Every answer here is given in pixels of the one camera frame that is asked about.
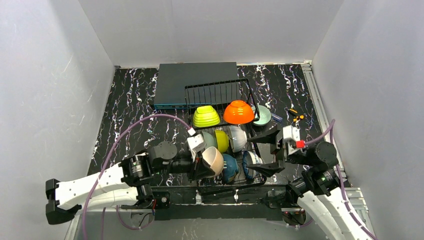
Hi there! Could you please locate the cream white bowl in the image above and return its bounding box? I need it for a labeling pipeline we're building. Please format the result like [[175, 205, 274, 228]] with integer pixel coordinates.
[[202, 146, 224, 178]]

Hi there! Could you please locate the pale green bowl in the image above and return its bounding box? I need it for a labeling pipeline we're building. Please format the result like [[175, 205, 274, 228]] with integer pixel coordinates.
[[201, 131, 218, 149]]

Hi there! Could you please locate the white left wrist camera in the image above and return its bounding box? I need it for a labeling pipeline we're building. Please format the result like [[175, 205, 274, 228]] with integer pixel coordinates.
[[187, 128, 206, 162]]

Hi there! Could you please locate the dark striped white bowl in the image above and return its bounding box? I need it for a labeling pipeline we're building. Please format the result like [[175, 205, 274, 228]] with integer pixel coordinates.
[[228, 125, 247, 153]]

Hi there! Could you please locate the green white bowl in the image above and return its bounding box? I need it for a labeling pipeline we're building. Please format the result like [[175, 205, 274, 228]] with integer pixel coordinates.
[[192, 105, 221, 128]]

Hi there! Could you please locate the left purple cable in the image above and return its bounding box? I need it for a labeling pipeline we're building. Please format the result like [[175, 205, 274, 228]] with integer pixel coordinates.
[[82, 113, 195, 240]]

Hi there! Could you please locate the blue red screwdriver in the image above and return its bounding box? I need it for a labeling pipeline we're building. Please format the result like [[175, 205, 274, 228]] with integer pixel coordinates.
[[271, 113, 284, 123]]

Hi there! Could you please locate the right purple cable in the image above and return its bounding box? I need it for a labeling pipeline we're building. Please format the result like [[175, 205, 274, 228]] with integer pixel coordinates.
[[304, 119, 379, 240]]

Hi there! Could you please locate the yellow green bowl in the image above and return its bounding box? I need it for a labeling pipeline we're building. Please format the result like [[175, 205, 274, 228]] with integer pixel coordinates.
[[214, 129, 229, 153]]

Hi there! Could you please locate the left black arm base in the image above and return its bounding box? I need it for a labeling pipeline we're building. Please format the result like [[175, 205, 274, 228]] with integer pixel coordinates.
[[118, 191, 171, 229]]

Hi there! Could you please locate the dark blue beige bowl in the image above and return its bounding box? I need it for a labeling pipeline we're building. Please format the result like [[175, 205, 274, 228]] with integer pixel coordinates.
[[221, 153, 239, 184]]

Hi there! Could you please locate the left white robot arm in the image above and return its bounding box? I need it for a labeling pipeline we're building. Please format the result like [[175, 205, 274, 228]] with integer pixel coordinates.
[[45, 141, 217, 225]]

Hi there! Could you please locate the blue patterned bowl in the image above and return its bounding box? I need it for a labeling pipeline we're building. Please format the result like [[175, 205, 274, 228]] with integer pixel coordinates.
[[242, 151, 263, 180]]

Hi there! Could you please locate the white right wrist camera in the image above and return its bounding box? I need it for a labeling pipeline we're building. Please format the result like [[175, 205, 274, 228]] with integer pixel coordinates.
[[282, 125, 306, 155]]

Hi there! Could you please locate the purple cable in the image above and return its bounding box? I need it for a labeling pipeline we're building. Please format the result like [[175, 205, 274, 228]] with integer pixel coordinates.
[[304, 119, 379, 240], [82, 113, 195, 240]]

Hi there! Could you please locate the black wire dish rack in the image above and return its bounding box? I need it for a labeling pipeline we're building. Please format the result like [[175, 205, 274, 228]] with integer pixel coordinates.
[[184, 78, 267, 196]]

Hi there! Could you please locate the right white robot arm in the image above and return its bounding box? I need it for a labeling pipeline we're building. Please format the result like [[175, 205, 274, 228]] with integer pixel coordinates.
[[247, 124, 376, 240]]

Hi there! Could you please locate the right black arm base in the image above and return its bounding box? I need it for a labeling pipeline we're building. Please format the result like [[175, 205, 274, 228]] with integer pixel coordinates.
[[259, 178, 314, 229]]

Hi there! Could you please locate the yellow black T-handle hex key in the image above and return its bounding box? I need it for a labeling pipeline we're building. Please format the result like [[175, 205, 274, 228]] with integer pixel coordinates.
[[287, 108, 305, 124]]

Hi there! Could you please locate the aluminium table edge rail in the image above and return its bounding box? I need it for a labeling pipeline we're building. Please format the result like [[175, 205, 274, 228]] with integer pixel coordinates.
[[301, 60, 375, 235]]

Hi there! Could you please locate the dark grey flat box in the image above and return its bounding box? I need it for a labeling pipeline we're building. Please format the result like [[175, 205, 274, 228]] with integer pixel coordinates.
[[152, 62, 238, 110]]

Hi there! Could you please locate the grey green small bowl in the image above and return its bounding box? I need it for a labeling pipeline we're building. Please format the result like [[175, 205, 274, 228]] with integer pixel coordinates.
[[251, 105, 272, 127]]

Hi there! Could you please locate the orange white bowl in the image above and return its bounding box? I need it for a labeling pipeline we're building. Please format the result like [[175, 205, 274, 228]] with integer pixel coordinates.
[[223, 100, 255, 125]]

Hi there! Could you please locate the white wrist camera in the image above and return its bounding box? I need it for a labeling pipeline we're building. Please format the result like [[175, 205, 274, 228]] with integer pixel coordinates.
[[187, 128, 206, 162], [282, 125, 306, 155]]

